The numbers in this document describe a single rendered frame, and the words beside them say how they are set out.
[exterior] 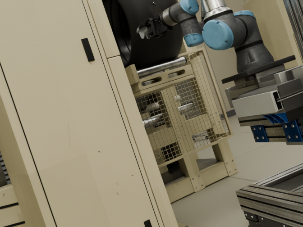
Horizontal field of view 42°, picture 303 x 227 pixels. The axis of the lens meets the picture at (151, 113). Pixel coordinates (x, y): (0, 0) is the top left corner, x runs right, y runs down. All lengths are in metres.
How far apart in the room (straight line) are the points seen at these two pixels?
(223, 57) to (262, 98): 7.01
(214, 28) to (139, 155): 0.56
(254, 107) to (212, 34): 0.33
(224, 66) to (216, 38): 6.80
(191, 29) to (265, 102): 0.48
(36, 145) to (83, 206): 0.23
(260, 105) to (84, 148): 0.60
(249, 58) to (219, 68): 6.64
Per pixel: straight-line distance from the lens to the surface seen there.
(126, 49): 2.64
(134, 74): 2.10
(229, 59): 8.41
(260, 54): 1.63
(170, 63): 2.25
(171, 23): 1.72
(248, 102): 1.44
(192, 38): 1.64
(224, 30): 1.50
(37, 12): 1.29
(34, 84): 1.23
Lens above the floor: 0.70
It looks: 1 degrees down
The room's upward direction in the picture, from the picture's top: 19 degrees counter-clockwise
